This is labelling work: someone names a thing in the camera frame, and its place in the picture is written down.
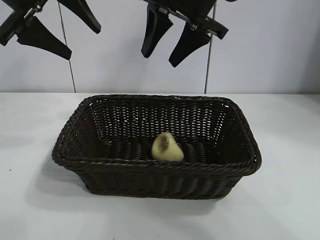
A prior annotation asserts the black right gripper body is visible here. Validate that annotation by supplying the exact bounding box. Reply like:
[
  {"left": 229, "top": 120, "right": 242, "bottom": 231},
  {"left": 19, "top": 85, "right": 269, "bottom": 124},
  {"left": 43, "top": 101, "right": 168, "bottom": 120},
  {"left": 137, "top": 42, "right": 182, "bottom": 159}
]
[{"left": 146, "top": 0, "right": 230, "bottom": 40}]

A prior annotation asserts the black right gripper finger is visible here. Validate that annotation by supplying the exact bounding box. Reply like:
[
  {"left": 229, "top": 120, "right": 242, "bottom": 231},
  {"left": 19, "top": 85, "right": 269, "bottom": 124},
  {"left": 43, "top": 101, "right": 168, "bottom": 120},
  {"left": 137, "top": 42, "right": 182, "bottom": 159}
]
[
  {"left": 168, "top": 22, "right": 211, "bottom": 68},
  {"left": 140, "top": 9, "right": 174, "bottom": 59}
]

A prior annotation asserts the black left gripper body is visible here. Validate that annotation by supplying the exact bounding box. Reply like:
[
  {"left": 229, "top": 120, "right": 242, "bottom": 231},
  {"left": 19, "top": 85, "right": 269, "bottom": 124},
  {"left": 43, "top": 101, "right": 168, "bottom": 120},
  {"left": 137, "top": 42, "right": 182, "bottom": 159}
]
[{"left": 0, "top": 0, "right": 49, "bottom": 47}]

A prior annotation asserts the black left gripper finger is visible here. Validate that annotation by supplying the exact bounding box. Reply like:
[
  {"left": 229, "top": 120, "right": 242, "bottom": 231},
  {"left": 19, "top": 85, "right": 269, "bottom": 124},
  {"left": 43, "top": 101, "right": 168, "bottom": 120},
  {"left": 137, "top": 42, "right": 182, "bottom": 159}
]
[
  {"left": 57, "top": 0, "right": 102, "bottom": 34},
  {"left": 15, "top": 15, "right": 73, "bottom": 60}
]

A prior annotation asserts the pale yellow egg yolk pastry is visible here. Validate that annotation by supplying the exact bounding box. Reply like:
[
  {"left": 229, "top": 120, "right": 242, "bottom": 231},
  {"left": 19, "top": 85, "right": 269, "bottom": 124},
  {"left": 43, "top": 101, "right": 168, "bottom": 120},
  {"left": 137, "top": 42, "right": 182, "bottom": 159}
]
[{"left": 151, "top": 132, "right": 185, "bottom": 162}]

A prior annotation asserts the dark brown wicker basket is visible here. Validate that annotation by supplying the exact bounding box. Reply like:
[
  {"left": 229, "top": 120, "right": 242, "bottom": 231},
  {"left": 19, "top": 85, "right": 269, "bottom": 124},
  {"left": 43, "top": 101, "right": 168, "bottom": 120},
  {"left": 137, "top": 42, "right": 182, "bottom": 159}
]
[{"left": 51, "top": 93, "right": 262, "bottom": 200}]

